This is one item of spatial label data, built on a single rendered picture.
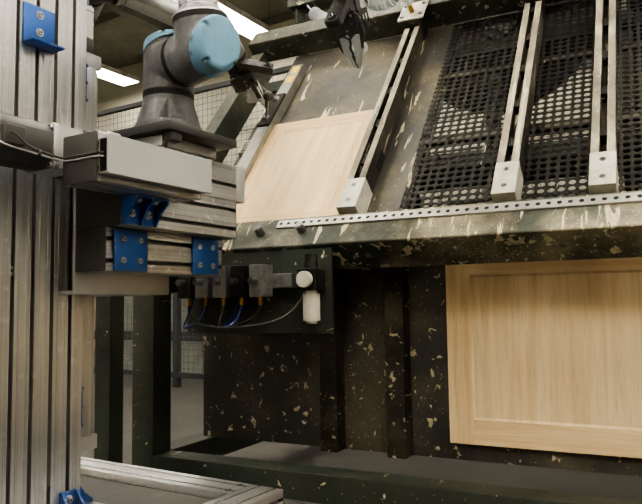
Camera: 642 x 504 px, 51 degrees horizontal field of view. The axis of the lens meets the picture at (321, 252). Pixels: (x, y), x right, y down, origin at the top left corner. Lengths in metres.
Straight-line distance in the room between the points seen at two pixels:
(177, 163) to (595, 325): 1.17
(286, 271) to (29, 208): 0.76
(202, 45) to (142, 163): 0.32
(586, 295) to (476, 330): 0.31
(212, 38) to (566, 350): 1.21
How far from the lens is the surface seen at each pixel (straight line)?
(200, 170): 1.37
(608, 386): 1.93
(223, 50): 1.48
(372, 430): 2.13
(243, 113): 2.83
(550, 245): 1.72
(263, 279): 1.84
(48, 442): 1.52
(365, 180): 1.98
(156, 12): 2.16
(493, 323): 1.96
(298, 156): 2.32
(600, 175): 1.77
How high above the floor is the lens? 0.65
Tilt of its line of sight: 5 degrees up
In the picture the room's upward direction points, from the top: 1 degrees counter-clockwise
